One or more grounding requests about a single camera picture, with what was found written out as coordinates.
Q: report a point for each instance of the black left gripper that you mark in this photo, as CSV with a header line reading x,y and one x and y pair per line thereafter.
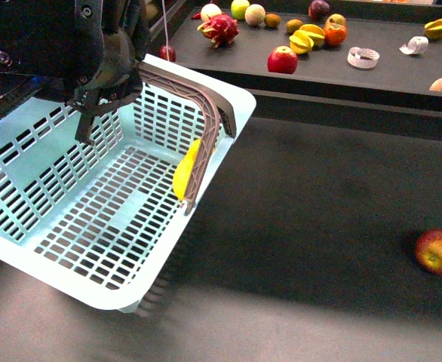
x,y
110,40

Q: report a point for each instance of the light blue plastic basket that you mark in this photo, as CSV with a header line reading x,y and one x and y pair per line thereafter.
x,y
99,222

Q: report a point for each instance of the yellow mango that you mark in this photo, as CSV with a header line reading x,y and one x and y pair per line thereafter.
x,y
188,176

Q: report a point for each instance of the dark brown basket handle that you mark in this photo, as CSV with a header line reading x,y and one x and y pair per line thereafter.
x,y
226,112

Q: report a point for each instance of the blue black left robot arm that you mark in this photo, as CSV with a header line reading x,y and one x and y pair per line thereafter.
x,y
36,51

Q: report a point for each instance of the small red apple shelf edge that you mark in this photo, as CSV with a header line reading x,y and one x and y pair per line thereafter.
x,y
167,52

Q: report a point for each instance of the pink dragon fruit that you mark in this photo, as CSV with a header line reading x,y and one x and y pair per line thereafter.
x,y
221,29

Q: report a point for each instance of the white onion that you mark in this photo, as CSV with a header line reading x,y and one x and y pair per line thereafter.
x,y
209,11

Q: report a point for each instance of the green apple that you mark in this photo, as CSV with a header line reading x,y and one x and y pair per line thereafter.
x,y
238,9

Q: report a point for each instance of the beige cantaloupe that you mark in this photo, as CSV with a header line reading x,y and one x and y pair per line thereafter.
x,y
254,15

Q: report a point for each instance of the red apple on shelf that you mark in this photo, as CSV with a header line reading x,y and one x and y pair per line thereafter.
x,y
282,60

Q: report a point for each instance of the green brown kiwi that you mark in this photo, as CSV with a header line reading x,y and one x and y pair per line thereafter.
x,y
292,25

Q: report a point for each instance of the yellow starfruit left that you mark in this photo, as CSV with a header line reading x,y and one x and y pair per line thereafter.
x,y
300,42

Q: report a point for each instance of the yellow starfruit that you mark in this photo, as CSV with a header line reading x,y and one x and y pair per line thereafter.
x,y
300,42
433,29
314,32

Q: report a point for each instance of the yellow starfruit middle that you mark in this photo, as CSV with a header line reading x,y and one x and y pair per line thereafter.
x,y
314,32

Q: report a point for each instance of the dark purple fruit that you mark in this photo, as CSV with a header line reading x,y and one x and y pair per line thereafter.
x,y
318,9

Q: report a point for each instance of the orange persimmon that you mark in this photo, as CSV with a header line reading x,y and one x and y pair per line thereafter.
x,y
334,34

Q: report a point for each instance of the red yellow apple behind persimmon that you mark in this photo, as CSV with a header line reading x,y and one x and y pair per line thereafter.
x,y
336,19

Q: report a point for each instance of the black fruit shelf tray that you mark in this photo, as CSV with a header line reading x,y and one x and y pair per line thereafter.
x,y
397,79

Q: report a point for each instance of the yellow starfruit right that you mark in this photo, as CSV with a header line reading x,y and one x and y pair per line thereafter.
x,y
433,29

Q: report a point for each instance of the red apple on table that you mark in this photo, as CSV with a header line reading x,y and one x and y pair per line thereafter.
x,y
428,251

